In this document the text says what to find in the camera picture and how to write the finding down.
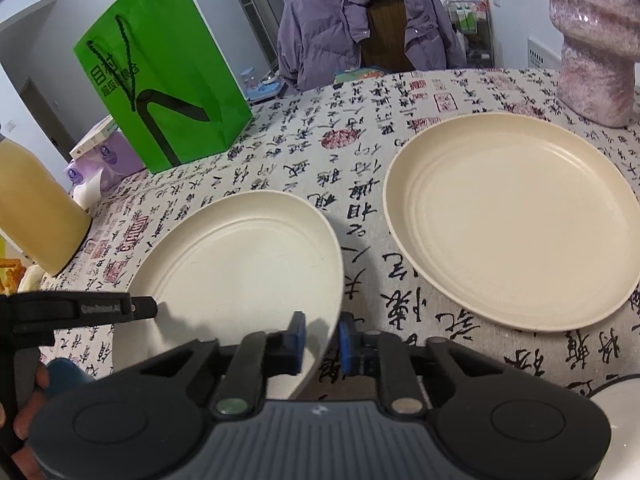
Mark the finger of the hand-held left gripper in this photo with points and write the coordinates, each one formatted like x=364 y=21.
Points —
x=144 y=309

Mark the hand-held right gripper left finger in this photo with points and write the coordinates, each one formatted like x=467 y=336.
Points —
x=298 y=342

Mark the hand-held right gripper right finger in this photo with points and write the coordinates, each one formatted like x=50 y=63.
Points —
x=345 y=345

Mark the blue bowl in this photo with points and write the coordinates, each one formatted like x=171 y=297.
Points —
x=67 y=371

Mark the cream round plate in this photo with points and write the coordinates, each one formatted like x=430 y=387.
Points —
x=510 y=220
x=235 y=260

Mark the white bowl with black rim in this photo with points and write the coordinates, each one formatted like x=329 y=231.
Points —
x=625 y=420

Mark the person's left hand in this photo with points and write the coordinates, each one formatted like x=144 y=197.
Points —
x=25 y=422

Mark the yellow-green snack box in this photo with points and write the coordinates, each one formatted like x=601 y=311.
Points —
x=7 y=270

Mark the yellow thermos jug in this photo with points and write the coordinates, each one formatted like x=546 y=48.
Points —
x=35 y=210

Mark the purple tissue pack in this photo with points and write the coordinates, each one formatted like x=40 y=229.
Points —
x=110 y=157

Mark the white flat box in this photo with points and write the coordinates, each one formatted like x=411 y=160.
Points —
x=92 y=137

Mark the calligraphy printed tablecloth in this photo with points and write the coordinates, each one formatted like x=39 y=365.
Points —
x=350 y=135

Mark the green paper bag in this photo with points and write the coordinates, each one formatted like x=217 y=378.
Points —
x=165 y=60

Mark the wooden chair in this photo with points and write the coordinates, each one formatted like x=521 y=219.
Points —
x=387 y=35

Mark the purple padded jacket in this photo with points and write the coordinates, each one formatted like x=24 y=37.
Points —
x=320 y=25

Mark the grey inner doorway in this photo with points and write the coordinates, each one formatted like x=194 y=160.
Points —
x=255 y=5

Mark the pink textured vase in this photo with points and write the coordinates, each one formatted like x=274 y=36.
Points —
x=595 y=60

